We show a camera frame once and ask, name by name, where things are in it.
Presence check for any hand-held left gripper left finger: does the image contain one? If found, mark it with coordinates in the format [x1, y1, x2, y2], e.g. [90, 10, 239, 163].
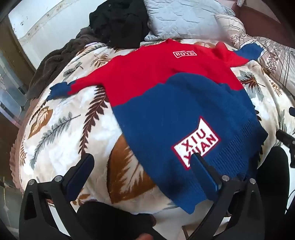
[19, 153, 95, 240]

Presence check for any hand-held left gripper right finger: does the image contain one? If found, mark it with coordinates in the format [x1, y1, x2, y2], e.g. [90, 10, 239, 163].
[192, 154, 262, 240]

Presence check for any red and blue knit sweater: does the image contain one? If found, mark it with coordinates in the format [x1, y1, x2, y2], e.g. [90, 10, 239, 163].
[47, 39, 268, 215]

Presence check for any person's black-trousered leg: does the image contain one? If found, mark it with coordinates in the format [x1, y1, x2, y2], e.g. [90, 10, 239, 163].
[252, 146, 291, 240]
[77, 201, 157, 240]

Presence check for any leaf-print fleece blanket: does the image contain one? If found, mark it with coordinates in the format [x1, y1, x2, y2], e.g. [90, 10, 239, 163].
[10, 40, 295, 232]

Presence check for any striped floral pillow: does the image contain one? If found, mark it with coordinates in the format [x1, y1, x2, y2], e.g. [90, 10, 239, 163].
[214, 13, 295, 93]

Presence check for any reflective glass panel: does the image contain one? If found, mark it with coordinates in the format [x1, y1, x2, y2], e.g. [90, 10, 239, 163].
[0, 49, 29, 121]

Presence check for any brown fleece blanket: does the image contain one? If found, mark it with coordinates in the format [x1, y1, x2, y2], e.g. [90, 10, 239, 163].
[27, 26, 109, 100]

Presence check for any grey quilted pillow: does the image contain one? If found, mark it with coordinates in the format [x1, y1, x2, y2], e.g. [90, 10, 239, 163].
[143, 0, 235, 42]

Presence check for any black garment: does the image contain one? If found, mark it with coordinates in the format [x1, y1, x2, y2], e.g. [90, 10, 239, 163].
[89, 0, 149, 49]

